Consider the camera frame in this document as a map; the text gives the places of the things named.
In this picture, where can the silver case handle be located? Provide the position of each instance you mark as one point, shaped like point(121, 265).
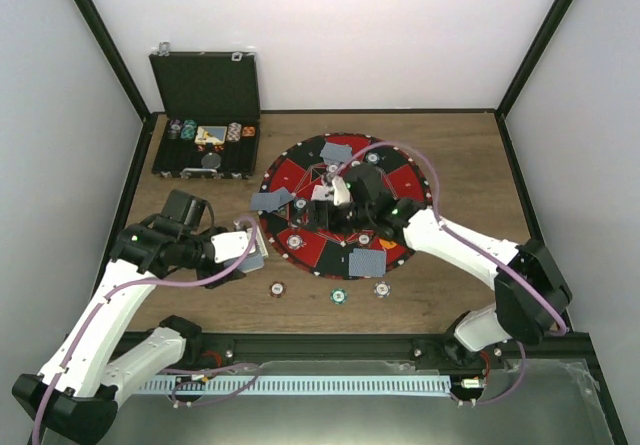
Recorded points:
point(197, 173)

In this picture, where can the red black chip stack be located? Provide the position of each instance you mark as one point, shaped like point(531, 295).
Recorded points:
point(277, 290)

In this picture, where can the orange big blind button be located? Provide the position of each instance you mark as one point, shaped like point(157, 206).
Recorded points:
point(386, 244)

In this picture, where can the white purple chip stack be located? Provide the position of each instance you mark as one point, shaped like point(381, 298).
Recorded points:
point(382, 289)

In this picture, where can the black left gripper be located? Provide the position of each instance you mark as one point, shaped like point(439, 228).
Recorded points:
point(235, 274)

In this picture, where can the black poker chip case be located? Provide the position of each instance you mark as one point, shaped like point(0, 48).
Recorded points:
point(213, 89)

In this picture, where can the light blue slotted cable duct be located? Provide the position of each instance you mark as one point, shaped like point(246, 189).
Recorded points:
point(382, 385)

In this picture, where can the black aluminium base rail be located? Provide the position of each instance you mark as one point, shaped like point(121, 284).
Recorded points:
point(425, 350)

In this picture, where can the dealt cards bottom seat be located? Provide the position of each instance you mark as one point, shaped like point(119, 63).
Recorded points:
point(364, 263)

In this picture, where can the red black chips bottom seat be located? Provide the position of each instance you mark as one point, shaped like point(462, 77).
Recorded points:
point(364, 239)

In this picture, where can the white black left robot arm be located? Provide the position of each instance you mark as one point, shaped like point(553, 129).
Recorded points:
point(78, 392)

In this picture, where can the grey round dealer disc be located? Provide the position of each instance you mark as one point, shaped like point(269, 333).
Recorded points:
point(211, 161)

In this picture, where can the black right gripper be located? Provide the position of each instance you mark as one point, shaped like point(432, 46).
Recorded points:
point(317, 221)

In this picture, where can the purple black chip stack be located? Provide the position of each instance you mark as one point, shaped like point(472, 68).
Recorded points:
point(174, 129)

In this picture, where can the dealt cards seat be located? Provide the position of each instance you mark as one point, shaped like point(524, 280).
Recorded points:
point(335, 153)
point(270, 201)
point(364, 263)

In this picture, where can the white face-up card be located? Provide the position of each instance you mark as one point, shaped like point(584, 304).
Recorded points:
point(322, 193)

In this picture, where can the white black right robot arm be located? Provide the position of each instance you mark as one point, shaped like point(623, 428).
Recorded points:
point(530, 292)

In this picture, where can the teal chips seat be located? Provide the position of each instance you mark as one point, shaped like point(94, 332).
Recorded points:
point(372, 158)
point(300, 203)

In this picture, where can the dealt cards top seat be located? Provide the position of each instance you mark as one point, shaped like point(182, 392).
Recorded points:
point(335, 153)

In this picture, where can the blue backed card deck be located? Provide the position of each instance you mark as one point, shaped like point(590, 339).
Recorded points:
point(254, 261)

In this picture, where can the boxed card deck in case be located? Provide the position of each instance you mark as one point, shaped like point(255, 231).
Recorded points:
point(210, 135)

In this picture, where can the teal chip stack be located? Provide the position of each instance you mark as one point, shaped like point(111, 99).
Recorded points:
point(338, 296)
point(189, 129)

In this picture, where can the round red black poker mat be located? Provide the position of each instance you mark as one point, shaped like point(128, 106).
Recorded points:
point(300, 168)

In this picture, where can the red yellow chip stack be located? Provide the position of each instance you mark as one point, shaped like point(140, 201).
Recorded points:
point(248, 131)

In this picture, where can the teal chip stack in case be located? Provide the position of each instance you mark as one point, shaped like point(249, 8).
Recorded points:
point(189, 129)

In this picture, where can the teal chips top seat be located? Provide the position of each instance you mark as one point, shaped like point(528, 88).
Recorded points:
point(372, 158)

